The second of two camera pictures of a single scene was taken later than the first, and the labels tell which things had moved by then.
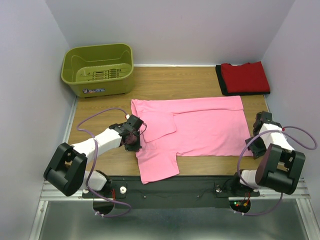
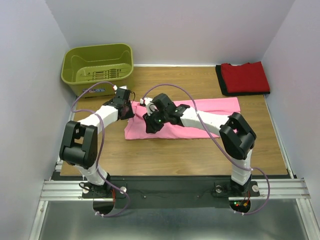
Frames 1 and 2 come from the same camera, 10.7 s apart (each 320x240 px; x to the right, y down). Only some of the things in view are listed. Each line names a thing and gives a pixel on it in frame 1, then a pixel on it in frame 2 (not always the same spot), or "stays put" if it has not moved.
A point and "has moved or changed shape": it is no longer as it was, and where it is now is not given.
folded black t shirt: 218,69 stays put
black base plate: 182,192 stays put
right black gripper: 251,149 -> 152,124
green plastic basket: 99,70 stays put
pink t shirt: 191,126 has moved or changed shape
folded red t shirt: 249,77 stays put
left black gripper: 133,146 -> 127,111
